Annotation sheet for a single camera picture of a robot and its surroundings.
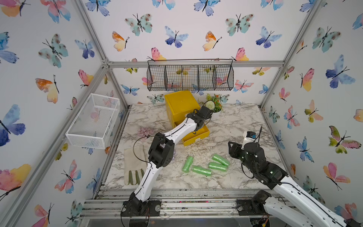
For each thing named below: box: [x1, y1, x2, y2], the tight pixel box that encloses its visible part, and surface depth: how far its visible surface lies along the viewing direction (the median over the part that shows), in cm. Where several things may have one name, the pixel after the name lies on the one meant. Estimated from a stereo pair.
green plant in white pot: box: [203, 93, 223, 122], surface depth 104 cm
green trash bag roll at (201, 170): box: [191, 165, 212, 177], surface depth 86 cm
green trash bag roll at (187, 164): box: [181, 155, 194, 173], surface depth 89 cm
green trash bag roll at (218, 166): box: [208, 161, 228, 173], surface depth 87 cm
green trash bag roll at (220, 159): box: [211, 153, 231, 167], surface depth 91 cm
